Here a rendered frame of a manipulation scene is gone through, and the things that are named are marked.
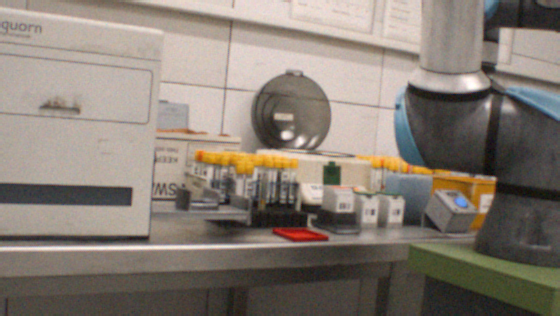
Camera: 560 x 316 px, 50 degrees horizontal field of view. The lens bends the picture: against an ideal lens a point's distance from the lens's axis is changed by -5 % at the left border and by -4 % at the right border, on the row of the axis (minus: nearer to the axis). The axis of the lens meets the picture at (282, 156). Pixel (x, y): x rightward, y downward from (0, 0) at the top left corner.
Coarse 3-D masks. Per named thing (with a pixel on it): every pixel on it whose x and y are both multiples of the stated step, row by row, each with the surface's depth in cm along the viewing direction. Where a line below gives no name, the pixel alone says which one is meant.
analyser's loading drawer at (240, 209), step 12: (180, 192) 96; (204, 192) 99; (216, 192) 96; (156, 204) 96; (180, 204) 96; (192, 204) 93; (204, 204) 94; (216, 204) 95; (240, 204) 100; (156, 216) 90; (168, 216) 91; (180, 216) 92; (192, 216) 93; (204, 216) 94; (216, 216) 95; (228, 216) 96; (240, 216) 97
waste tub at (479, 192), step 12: (432, 180) 136; (444, 180) 133; (456, 180) 130; (468, 180) 143; (480, 180) 140; (432, 192) 135; (468, 192) 127; (480, 192) 128; (492, 192) 130; (480, 204) 128; (480, 216) 128; (480, 228) 129
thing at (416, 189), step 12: (396, 180) 126; (408, 180) 127; (420, 180) 129; (396, 192) 126; (408, 192) 127; (420, 192) 129; (408, 204) 128; (420, 204) 130; (408, 216) 128; (420, 216) 130
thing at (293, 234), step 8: (272, 232) 103; (280, 232) 101; (288, 232) 105; (296, 232) 105; (304, 232) 106; (312, 232) 105; (296, 240) 98; (304, 240) 99; (312, 240) 99; (320, 240) 100; (328, 240) 101
